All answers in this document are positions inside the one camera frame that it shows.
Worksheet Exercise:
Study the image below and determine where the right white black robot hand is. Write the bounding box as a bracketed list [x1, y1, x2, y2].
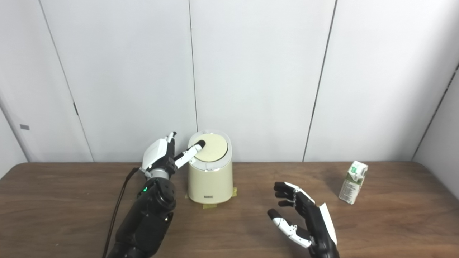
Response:
[267, 181, 340, 258]

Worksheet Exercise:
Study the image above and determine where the green white milk carton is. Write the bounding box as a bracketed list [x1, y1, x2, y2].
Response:
[339, 161, 369, 205]

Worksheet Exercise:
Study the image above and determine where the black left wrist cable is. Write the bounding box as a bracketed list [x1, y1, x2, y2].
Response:
[102, 167, 141, 258]

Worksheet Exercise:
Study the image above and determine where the cream-colored trash bin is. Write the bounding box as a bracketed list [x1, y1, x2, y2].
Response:
[187, 130, 233, 205]

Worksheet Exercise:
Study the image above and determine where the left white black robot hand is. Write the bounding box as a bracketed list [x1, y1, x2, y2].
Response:
[141, 132, 206, 180]

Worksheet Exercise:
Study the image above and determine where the cream round bin lid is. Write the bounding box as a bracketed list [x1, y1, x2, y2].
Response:
[194, 134, 228, 162]

